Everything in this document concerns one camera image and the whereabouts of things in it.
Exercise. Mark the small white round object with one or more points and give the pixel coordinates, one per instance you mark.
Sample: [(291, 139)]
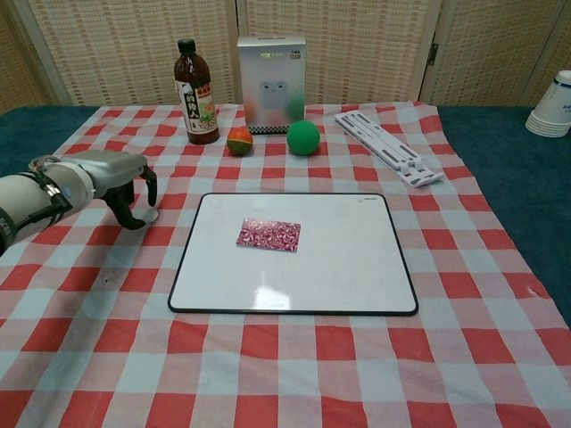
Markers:
[(152, 216)]

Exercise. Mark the woven bamboo folding screen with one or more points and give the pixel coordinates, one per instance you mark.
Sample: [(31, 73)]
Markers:
[(111, 53)]

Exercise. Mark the orange and green ball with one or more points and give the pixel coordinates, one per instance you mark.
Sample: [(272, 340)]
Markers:
[(240, 142)]

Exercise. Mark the white board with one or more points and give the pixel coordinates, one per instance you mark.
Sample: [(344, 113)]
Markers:
[(294, 276)]

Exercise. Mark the red white checkered tablecloth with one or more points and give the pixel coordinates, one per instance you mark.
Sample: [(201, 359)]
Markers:
[(285, 365)]

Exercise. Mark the teal table cover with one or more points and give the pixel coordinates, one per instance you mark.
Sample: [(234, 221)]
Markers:
[(513, 178)]

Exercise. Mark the silver earbuds box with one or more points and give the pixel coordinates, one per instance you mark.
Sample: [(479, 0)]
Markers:
[(272, 84)]

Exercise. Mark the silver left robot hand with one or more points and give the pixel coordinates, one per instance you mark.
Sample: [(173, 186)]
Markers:
[(111, 167)]

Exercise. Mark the white paper cup stack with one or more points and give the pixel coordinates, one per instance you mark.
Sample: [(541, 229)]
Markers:
[(553, 111)]

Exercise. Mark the white folding laptop stand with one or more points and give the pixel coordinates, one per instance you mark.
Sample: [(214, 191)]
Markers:
[(388, 147)]

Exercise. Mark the dark sauce bottle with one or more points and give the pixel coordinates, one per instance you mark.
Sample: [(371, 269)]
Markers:
[(196, 89)]

